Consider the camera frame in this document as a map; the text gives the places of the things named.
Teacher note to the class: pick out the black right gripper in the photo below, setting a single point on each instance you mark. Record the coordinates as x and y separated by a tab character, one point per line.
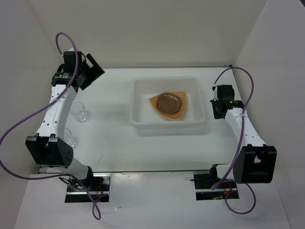
217	115

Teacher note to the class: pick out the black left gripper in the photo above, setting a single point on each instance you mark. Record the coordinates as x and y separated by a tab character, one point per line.
99	72

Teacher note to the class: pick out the clear plastic cup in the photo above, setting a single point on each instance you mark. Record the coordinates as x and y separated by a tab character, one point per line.
79	111
69	138

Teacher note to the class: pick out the orange woven triangular plate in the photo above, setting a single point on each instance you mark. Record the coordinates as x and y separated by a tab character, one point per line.
177	116

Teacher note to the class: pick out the clear glass dish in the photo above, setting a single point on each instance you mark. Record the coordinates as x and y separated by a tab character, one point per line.
169	103

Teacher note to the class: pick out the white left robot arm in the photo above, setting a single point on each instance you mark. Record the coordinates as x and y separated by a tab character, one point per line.
47	146

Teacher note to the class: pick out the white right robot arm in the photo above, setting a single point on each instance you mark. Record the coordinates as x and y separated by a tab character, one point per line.
254	160

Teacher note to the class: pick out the translucent white plastic bin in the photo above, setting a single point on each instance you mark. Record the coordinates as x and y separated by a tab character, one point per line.
148	122

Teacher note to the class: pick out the clear plastic cup front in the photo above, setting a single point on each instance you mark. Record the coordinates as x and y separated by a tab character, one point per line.
69	138

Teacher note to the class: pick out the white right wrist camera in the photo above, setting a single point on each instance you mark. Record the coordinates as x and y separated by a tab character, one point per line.
214	89

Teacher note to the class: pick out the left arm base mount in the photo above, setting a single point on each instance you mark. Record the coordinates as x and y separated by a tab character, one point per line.
100	190

